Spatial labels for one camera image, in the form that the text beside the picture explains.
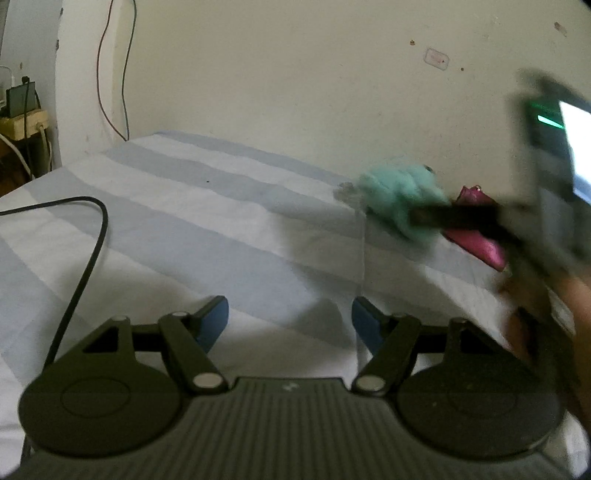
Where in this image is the pink zip pouch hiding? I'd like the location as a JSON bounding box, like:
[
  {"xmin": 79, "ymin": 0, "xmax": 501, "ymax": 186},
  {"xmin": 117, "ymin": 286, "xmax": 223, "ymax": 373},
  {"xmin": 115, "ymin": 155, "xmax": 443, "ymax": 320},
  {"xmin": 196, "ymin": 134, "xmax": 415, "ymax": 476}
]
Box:
[{"xmin": 442, "ymin": 185, "xmax": 509, "ymax": 273}]

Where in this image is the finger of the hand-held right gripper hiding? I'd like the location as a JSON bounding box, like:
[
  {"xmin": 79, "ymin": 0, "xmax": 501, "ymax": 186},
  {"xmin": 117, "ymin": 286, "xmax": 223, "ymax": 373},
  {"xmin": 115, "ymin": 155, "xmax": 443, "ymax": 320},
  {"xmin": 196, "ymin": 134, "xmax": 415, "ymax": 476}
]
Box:
[{"xmin": 408, "ymin": 201, "xmax": 525, "ymax": 243}]

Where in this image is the person's right hand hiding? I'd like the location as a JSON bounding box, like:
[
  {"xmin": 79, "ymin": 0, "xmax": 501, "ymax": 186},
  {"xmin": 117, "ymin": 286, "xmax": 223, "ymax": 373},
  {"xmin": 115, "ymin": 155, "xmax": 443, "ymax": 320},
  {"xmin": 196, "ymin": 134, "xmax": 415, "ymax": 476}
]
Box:
[{"xmin": 500, "ymin": 272, "xmax": 591, "ymax": 428}]

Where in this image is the black plug adapter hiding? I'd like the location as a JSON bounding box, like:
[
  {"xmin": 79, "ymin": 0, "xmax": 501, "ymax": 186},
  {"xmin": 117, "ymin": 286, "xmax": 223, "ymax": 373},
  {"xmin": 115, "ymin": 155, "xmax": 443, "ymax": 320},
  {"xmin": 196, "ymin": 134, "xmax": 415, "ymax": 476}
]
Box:
[{"xmin": 6, "ymin": 75, "xmax": 38, "ymax": 119}]

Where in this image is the thin black wall wire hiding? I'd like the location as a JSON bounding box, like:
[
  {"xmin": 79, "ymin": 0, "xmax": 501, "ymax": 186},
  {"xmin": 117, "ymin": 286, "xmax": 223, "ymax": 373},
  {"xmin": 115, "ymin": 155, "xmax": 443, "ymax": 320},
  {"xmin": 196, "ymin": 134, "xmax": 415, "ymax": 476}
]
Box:
[{"xmin": 121, "ymin": 0, "xmax": 138, "ymax": 140}]

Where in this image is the black cable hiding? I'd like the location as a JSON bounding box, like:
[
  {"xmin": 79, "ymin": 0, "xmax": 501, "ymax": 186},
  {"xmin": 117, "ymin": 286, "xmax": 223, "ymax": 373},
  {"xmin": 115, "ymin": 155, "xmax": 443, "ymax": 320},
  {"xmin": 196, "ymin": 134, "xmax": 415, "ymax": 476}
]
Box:
[{"xmin": 0, "ymin": 196, "xmax": 110, "ymax": 370}]

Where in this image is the thin red wall wire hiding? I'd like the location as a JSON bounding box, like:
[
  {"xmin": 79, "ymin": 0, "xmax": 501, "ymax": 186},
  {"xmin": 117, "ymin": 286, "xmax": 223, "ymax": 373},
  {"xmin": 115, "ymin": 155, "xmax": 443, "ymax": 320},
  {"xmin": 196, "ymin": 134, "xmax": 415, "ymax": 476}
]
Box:
[{"xmin": 96, "ymin": 0, "xmax": 128, "ymax": 140}]

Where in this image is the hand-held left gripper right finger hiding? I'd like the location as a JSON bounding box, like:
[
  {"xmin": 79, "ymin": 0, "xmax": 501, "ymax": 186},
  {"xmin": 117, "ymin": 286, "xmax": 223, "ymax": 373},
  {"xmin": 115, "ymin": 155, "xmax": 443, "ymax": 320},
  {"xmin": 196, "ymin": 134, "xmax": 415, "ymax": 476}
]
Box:
[{"xmin": 351, "ymin": 296, "xmax": 500, "ymax": 398}]

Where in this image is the yellowed power strip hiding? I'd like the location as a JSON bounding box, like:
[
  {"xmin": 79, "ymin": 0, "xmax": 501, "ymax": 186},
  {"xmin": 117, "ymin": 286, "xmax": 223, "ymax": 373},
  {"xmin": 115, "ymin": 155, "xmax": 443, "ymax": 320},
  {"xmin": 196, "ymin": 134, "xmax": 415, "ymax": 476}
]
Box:
[{"xmin": 0, "ymin": 110, "xmax": 50, "ymax": 140}]

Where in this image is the white power cable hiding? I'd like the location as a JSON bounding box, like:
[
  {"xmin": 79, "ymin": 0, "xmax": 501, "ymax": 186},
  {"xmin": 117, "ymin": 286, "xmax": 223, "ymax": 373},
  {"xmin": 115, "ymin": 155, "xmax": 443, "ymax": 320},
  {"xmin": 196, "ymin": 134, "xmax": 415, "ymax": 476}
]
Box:
[{"xmin": 0, "ymin": 124, "xmax": 52, "ymax": 180}]

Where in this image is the striped bed sheet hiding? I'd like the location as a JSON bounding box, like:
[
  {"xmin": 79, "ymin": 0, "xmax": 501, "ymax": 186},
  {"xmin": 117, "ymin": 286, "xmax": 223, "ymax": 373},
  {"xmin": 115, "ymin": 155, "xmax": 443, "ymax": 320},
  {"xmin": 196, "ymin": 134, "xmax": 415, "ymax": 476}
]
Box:
[{"xmin": 0, "ymin": 130, "xmax": 591, "ymax": 467}]

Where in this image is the teal plush toy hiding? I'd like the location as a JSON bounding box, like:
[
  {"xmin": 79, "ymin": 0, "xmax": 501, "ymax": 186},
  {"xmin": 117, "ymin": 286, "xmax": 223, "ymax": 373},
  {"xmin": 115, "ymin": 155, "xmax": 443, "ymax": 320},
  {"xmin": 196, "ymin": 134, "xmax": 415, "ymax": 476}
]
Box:
[{"xmin": 338, "ymin": 162, "xmax": 451, "ymax": 244}]

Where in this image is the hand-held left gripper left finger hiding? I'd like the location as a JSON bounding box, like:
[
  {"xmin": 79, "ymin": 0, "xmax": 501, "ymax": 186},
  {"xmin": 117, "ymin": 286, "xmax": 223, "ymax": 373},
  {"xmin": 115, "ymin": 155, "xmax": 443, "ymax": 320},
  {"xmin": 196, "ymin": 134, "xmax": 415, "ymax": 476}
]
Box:
[{"xmin": 81, "ymin": 295, "xmax": 230, "ymax": 396}]

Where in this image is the small white wall sticker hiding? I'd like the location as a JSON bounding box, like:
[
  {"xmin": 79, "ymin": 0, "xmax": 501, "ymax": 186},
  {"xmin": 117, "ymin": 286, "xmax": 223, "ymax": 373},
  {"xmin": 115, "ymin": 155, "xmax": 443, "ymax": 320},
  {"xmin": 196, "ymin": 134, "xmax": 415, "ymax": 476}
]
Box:
[{"xmin": 424, "ymin": 47, "xmax": 451, "ymax": 71}]

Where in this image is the wooden side table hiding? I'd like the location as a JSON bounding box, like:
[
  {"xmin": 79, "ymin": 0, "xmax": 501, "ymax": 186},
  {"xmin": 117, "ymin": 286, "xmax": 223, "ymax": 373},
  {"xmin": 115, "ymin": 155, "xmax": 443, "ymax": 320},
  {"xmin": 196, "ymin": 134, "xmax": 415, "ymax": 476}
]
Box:
[{"xmin": 0, "ymin": 136, "xmax": 31, "ymax": 197}]

